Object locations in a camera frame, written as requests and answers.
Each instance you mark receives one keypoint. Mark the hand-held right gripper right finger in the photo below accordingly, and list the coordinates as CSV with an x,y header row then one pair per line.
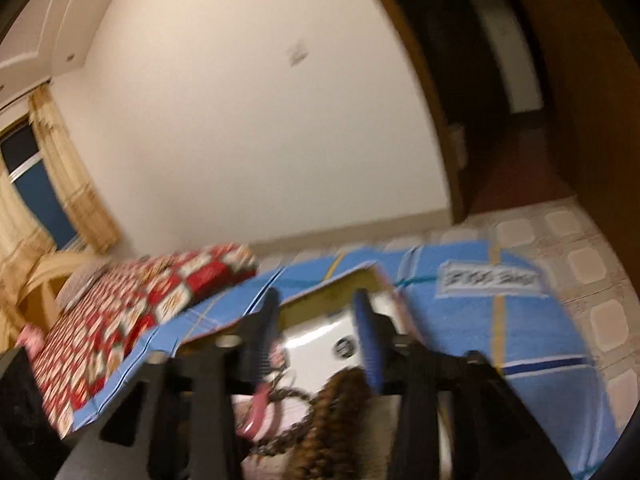
x,y
368,340

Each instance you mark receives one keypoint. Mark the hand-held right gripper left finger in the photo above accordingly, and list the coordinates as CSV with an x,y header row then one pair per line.
x,y
265,332

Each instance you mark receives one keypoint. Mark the pink tin box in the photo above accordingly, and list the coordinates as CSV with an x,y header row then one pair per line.
x,y
320,350

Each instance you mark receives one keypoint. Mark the red patterned quilt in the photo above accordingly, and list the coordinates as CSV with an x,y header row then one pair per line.
x,y
100,330

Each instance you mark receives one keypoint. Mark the wooden headboard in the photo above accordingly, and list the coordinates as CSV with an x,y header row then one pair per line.
x,y
40,285

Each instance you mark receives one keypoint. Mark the striped pillow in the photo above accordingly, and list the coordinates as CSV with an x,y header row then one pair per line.
x,y
82,282

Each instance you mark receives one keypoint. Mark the blue plaid blanket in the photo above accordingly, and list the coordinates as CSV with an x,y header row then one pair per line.
x,y
540,330

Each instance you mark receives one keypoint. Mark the window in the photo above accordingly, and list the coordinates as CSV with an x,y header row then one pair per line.
x,y
35,185

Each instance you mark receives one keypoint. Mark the beige curtain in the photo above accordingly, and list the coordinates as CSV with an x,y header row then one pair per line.
x,y
75,185

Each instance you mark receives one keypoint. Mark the wooden door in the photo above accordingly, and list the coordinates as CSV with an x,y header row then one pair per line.
x,y
590,110

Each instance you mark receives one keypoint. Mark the wooden door frame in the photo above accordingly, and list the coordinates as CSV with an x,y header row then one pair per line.
x,y
425,85

